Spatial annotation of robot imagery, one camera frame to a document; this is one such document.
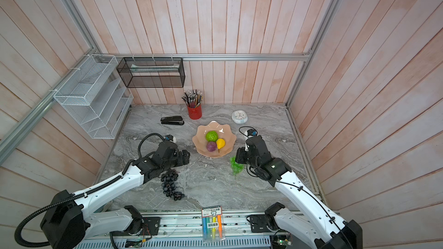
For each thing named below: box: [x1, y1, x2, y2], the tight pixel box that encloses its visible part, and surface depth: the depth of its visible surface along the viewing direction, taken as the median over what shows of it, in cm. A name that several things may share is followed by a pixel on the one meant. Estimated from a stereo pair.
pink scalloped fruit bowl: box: [192, 120, 238, 159], surface depth 100 cm
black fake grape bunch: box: [160, 168, 186, 202], surface depth 83 cm
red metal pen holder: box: [187, 104, 202, 120], surface depth 110 cm
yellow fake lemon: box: [216, 138, 226, 150], surface depth 98 cm
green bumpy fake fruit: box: [205, 130, 219, 142], surface depth 98 cm
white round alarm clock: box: [231, 110, 249, 124], surface depth 113 cm
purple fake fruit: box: [206, 141, 217, 152], surface depth 97 cm
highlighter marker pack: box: [201, 205, 227, 244], surface depth 74 cm
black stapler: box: [160, 115, 185, 126], surface depth 110 cm
